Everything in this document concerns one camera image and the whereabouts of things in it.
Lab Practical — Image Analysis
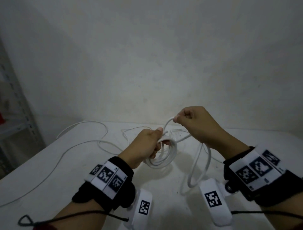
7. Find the person's right hand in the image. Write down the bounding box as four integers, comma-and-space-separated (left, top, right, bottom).
173, 106, 231, 149

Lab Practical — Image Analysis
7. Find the person's left hand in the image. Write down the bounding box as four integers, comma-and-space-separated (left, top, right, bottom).
118, 127, 171, 169

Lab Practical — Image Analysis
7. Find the white cable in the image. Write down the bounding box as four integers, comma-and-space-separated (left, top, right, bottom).
0, 117, 224, 208

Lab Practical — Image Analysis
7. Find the white power strip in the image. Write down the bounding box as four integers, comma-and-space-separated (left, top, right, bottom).
169, 129, 193, 142

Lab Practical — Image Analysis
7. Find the grey metal shelf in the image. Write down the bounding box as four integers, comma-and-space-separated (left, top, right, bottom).
0, 38, 46, 179

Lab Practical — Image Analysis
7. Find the black wrist strap with markers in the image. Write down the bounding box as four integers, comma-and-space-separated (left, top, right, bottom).
223, 145, 303, 207
72, 156, 136, 212

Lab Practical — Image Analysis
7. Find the white wrist camera with marker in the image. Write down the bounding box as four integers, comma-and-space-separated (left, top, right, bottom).
198, 179, 233, 227
123, 188, 152, 230

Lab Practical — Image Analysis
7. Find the thin black cord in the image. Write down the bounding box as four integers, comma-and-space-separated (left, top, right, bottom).
18, 210, 129, 227

